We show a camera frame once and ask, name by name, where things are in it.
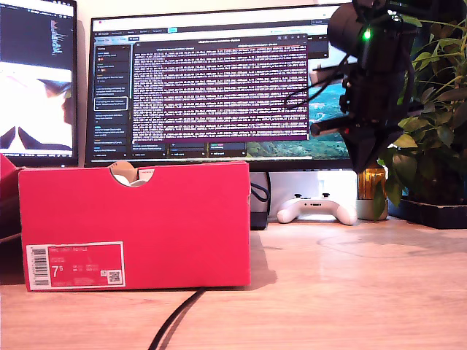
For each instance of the pale green cup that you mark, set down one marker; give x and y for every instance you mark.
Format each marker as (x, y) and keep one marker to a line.
(365, 209)

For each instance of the red shoebox lid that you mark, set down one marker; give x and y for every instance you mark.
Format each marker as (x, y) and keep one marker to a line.
(5, 175)

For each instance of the amber pump bottle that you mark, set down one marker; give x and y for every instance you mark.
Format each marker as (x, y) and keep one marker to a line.
(368, 182)

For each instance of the green leafy houseplant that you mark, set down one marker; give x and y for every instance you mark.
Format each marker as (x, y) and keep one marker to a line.
(438, 153)

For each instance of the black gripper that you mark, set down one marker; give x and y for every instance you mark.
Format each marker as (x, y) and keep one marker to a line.
(379, 102)

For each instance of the dark monitor stand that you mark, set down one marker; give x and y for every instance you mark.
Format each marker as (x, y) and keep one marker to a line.
(259, 220)

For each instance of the red cardboard shoebox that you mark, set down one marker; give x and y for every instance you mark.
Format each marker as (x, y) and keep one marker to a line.
(146, 226)

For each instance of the wide black computer monitor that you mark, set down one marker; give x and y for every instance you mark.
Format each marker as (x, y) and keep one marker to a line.
(182, 91)

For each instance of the black planter tray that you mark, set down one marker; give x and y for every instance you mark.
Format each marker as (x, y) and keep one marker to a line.
(438, 215)

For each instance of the small black computer monitor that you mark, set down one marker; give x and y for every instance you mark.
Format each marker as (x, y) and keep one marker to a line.
(36, 36)

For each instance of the white game controller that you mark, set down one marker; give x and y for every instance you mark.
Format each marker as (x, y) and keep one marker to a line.
(313, 209)

